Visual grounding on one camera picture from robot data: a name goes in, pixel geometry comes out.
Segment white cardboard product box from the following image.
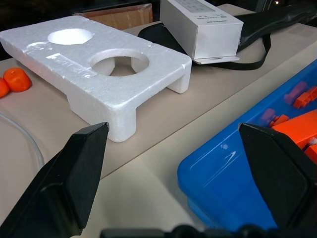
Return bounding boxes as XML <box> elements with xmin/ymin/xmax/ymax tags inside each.
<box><xmin>159</xmin><ymin>0</ymin><xmax>245</xmax><ymax>65</ymax></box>

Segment orange tangerine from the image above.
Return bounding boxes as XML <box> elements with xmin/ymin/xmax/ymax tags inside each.
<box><xmin>3</xmin><ymin>67</ymin><xmax>32</xmax><ymax>93</ymax></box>
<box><xmin>0</xmin><ymin>77</ymin><xmax>10</xmax><ymax>98</ymax></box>

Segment brown cardboard box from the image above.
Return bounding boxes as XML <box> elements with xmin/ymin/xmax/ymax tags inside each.
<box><xmin>73</xmin><ymin>3</ymin><xmax>153</xmax><ymax>31</ymax></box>

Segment black bag with strap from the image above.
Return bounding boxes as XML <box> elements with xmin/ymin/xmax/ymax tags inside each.
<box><xmin>137</xmin><ymin>4</ymin><xmax>317</xmax><ymax>71</ymax></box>

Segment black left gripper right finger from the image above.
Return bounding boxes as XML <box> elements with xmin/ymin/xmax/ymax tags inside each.
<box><xmin>237</xmin><ymin>122</ymin><xmax>317</xmax><ymax>233</ymax></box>

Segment blue plastic bin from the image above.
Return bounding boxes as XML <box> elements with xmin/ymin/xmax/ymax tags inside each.
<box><xmin>177</xmin><ymin>59</ymin><xmax>317</xmax><ymax>231</ymax></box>

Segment purple toy pieces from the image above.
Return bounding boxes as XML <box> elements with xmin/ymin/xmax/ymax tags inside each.
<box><xmin>284</xmin><ymin>81</ymin><xmax>309</xmax><ymax>103</ymax></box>

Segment clear thin cable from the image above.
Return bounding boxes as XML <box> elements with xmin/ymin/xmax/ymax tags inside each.
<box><xmin>0</xmin><ymin>113</ymin><xmax>46</xmax><ymax>169</ymax></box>

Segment white styrofoam packing insert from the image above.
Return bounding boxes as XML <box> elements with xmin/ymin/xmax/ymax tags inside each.
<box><xmin>0</xmin><ymin>15</ymin><xmax>193</xmax><ymax>143</ymax></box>

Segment small orange building block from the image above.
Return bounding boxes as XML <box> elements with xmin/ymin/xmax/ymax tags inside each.
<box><xmin>293</xmin><ymin>86</ymin><xmax>317</xmax><ymax>109</ymax></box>
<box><xmin>269</xmin><ymin>114</ymin><xmax>290</xmax><ymax>128</ymax></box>

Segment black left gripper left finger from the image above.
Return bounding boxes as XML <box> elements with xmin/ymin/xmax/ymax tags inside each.
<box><xmin>0</xmin><ymin>121</ymin><xmax>110</xmax><ymax>238</ymax></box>

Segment orange toy pieces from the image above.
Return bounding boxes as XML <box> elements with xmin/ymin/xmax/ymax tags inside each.
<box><xmin>271</xmin><ymin>110</ymin><xmax>317</xmax><ymax>149</ymax></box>

